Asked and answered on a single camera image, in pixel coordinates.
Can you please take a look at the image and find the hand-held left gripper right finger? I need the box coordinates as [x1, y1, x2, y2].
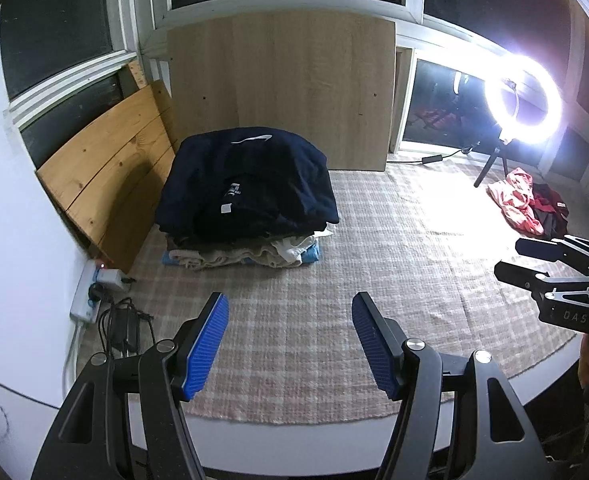
[351, 292, 547, 480]

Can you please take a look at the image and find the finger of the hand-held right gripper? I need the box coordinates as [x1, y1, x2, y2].
[494, 260, 589, 302]
[515, 234, 589, 265]

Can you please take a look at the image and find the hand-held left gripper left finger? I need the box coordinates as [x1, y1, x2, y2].
[29, 292, 230, 480]

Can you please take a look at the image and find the navy blue garment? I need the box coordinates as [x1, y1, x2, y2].
[155, 127, 341, 241]

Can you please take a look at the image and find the pile of red pink clothes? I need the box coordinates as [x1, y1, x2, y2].
[488, 167, 545, 237]

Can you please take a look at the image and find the beige plaid mat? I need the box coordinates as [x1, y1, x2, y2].
[77, 165, 582, 426]

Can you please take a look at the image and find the black power brick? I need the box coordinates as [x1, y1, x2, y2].
[108, 300, 142, 353]

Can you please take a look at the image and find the beige folded towel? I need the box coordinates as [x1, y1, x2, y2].
[167, 237, 302, 272]

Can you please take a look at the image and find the white plug-in charger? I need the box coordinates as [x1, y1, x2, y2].
[96, 268, 136, 292]

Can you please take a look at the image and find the white folded garment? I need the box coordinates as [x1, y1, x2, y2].
[272, 225, 336, 267]

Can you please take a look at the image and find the white power strip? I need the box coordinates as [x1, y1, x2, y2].
[70, 259, 100, 322]

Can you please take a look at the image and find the pine wood board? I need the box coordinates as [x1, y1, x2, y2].
[34, 57, 176, 273]

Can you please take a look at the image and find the light wood panel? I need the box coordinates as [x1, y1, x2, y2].
[167, 10, 397, 173]

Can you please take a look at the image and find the black cable bundle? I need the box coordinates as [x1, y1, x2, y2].
[89, 282, 158, 361]

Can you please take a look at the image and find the ring light on black tripod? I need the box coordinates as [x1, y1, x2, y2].
[473, 55, 564, 190]

